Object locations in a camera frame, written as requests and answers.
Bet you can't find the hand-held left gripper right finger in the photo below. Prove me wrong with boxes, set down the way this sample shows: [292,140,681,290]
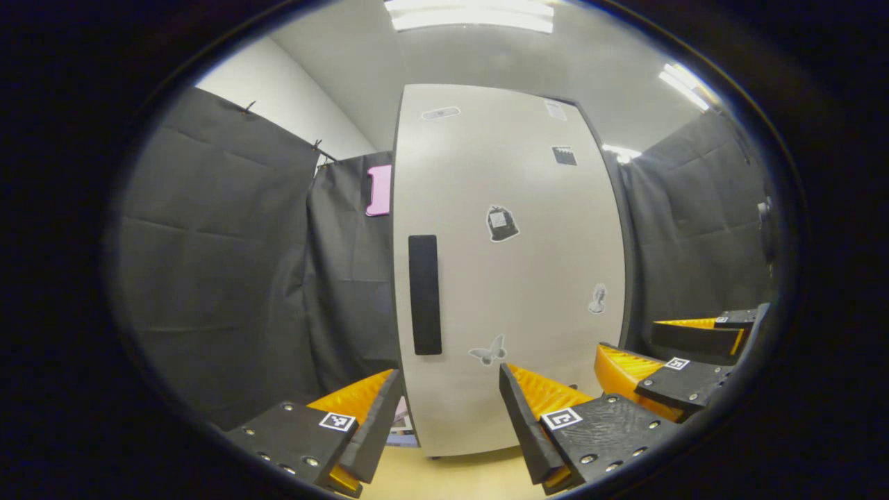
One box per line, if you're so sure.
[499,362,685,496]

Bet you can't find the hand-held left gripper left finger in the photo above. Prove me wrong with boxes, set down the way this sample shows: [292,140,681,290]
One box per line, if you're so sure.
[224,368,405,499]

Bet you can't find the black door handle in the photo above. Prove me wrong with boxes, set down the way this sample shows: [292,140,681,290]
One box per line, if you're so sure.
[408,234,444,356]

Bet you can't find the beige cabinet door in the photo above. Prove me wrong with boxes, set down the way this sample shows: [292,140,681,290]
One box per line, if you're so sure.
[390,83,636,460]

